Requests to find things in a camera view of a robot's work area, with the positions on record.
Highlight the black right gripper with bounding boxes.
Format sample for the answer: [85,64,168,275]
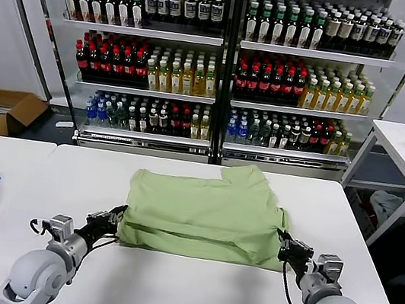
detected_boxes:
[268,229,318,289]

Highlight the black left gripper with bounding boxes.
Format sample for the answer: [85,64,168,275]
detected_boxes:
[75,198,129,254]

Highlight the light green polo shirt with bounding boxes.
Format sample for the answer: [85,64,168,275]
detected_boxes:
[113,146,300,274]

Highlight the black left wrist connector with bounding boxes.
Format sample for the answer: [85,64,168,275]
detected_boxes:
[27,216,54,239]

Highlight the white metal cabinet shelf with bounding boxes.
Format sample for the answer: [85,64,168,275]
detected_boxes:
[75,76,216,108]
[229,94,370,129]
[220,136,351,180]
[73,119,212,162]
[238,37,397,74]
[61,13,225,51]

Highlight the small dark bottle white cap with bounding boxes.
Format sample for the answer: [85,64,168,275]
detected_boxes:
[298,126,313,152]
[135,106,151,133]
[155,108,171,136]
[145,107,161,135]
[287,124,303,152]
[124,105,140,132]
[267,122,282,149]
[277,123,292,150]

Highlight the small clear green bottle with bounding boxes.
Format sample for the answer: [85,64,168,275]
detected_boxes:
[246,117,263,147]
[105,102,121,127]
[115,103,131,130]
[257,119,273,148]

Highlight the small blue water bottle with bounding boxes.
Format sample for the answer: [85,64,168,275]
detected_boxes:
[94,101,111,125]
[225,117,239,144]
[235,119,250,145]
[84,101,99,123]

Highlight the white crumpled cloth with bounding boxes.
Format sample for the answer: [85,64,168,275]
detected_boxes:
[366,188,405,231]

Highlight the small red cap cola bottle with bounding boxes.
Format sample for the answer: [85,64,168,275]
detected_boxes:
[308,123,324,154]
[318,124,334,155]
[167,107,183,137]
[177,108,193,138]

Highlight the small yellow juice bottle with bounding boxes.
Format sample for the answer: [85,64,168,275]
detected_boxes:
[339,131,353,158]
[188,114,203,139]
[327,130,343,157]
[198,114,212,140]

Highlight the white side table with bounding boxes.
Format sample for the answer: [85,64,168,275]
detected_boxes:
[330,114,405,253]

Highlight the white beverage display cabinet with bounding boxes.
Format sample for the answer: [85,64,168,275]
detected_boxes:
[49,0,397,193]

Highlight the green cap dark tea bottle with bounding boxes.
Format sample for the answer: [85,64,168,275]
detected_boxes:
[282,5,302,48]
[256,2,276,44]
[126,0,146,30]
[309,9,329,51]
[72,0,91,23]
[113,0,132,28]
[242,0,262,43]
[269,4,289,46]
[60,0,78,21]
[295,8,316,50]
[99,0,119,26]
[85,0,105,24]

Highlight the white label dark drink bottle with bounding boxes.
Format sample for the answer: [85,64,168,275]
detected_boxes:
[362,16,381,57]
[386,20,405,61]
[193,0,213,35]
[374,18,394,59]
[349,14,368,56]
[166,0,186,32]
[141,0,159,29]
[207,0,227,36]
[153,0,173,30]
[180,0,199,34]

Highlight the beige label dark drink bottle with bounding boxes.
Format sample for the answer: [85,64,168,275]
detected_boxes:
[336,12,356,54]
[323,10,344,53]

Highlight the thin black left gripper cable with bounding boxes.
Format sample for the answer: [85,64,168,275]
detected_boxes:
[88,232,120,255]

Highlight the long black right arm cable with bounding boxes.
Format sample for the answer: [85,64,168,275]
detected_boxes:
[276,261,324,304]

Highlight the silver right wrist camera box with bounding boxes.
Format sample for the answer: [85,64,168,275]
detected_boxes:
[311,250,347,289]

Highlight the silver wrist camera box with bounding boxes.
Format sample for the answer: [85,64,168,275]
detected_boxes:
[311,250,347,289]
[45,212,76,244]

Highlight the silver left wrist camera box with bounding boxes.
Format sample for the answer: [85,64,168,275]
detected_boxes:
[45,212,76,244]

